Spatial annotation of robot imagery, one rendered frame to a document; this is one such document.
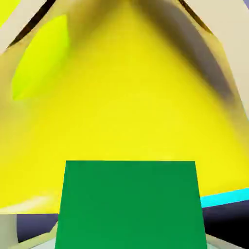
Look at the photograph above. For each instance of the large yellow box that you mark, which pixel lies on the large yellow box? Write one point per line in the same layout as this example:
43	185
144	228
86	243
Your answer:
5	9

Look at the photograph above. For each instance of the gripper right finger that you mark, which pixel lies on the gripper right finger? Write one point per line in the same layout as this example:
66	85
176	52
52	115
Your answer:
213	244

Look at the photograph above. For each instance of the small green cube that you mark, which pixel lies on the small green cube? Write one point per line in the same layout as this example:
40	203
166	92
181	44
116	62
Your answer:
130	206

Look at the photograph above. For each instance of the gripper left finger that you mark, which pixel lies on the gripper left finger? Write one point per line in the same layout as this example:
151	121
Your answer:
43	242

